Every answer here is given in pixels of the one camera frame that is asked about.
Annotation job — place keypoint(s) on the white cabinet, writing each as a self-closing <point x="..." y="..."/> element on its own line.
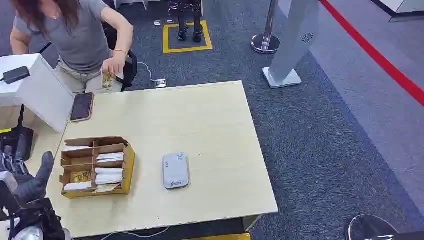
<point x="39" y="89"/>

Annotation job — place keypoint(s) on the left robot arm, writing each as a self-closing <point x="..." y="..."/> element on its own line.
<point x="39" y="222"/>

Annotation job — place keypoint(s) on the white card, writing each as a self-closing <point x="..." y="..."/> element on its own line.
<point x="108" y="171"/>
<point x="78" y="186"/>
<point x="110" y="156"/>
<point x="76" y="148"/>
<point x="108" y="179"/>

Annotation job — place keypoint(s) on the pale printed card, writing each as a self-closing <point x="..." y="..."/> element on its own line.
<point x="106" y="188"/>

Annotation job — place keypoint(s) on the black stand with pole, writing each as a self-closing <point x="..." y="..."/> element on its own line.
<point x="18" y="142"/>

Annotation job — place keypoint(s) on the chrome stanchion base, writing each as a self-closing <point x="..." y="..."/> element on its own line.
<point x="369" y="228"/>

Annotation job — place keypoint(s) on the grey raised platform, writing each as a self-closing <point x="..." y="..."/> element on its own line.
<point x="409" y="8"/>

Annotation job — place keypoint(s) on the chrome stanchion post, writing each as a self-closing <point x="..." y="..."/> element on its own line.
<point x="265" y="43"/>

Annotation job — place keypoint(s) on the wooden card box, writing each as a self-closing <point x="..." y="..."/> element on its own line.
<point x="127" y="165"/>

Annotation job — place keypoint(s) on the white kiosk stand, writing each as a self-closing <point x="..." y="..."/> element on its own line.
<point x="291" y="39"/>

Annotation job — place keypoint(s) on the black office chair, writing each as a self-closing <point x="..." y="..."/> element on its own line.
<point x="130" y="68"/>

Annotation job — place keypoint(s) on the person's left hand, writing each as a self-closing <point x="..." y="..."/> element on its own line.
<point x="113" y="66"/>

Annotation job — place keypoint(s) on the black smartphone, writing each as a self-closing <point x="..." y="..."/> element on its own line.
<point x="82" y="106"/>

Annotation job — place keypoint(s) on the person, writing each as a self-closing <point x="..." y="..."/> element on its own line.
<point x="79" y="36"/>

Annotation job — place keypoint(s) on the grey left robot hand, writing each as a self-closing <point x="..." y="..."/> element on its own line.
<point x="36" y="185"/>

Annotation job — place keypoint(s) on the black power adapter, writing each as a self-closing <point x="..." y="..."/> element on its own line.
<point x="16" y="75"/>

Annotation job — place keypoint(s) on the black robot legs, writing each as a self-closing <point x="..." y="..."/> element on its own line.
<point x="197" y="31"/>

